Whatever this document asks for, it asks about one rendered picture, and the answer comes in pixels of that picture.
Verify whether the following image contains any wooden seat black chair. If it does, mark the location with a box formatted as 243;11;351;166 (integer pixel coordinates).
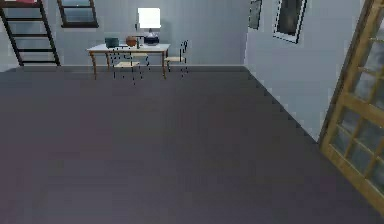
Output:
108;46;151;86
163;39;190;79

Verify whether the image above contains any white top wooden table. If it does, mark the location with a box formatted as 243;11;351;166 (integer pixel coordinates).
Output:
86;43;171;81

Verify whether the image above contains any white shade table lamp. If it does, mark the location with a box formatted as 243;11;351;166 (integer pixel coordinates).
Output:
137;7;162;47

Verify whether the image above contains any teal box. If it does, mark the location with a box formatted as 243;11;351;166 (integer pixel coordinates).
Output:
104;37;120;49

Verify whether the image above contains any dark framed window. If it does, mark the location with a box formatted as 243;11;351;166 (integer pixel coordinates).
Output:
56;0;100;29

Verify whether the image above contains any wooden glass panel door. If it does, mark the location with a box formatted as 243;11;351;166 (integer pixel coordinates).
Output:
317;0;384;218

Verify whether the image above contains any black ladder shelf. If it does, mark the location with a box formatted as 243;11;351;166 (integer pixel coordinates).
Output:
0;0;62;67

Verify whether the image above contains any grey framed wall picture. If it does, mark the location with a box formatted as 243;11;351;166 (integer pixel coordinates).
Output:
247;0;263;31

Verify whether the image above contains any white framed wall picture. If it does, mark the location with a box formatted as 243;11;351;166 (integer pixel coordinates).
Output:
273;0;308;45

